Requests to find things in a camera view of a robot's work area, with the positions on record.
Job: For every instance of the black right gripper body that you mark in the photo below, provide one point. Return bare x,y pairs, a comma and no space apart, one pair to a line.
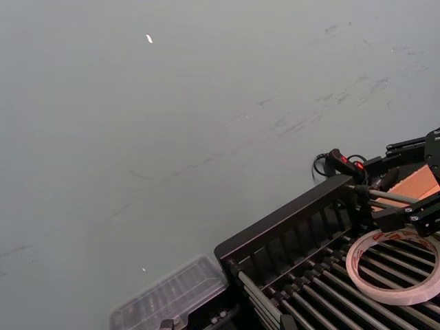
434,151

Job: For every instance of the roll of white tape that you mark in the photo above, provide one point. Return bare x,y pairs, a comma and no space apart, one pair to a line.
378,291

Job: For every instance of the clear plastic case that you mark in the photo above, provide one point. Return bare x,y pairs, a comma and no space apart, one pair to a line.
165,295

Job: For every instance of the shallow brown cardboard tray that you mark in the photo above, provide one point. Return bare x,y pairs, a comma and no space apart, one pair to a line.
416,184

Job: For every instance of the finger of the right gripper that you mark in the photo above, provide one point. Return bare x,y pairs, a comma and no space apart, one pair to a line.
405,144
419,216

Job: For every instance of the black rack with steel bars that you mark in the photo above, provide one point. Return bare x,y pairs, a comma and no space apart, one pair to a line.
275,233

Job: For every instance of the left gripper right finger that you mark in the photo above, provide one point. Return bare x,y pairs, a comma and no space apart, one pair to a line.
286,324

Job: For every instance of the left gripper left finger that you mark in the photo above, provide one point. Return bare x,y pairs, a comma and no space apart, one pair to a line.
168,324

